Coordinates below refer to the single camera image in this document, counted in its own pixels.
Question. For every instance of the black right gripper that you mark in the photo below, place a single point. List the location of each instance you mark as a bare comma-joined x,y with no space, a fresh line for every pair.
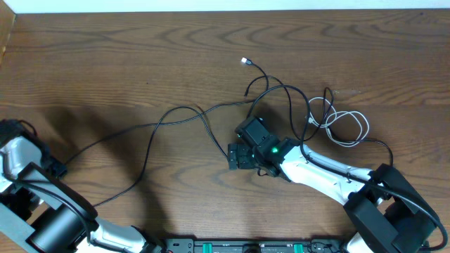
239,157

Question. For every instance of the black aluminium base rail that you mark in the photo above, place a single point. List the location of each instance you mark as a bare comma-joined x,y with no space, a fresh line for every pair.
185,245

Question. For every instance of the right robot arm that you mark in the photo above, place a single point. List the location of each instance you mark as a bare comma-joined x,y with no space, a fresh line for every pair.
388,213

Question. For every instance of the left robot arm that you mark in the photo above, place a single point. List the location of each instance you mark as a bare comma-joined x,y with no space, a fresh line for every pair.
42,214

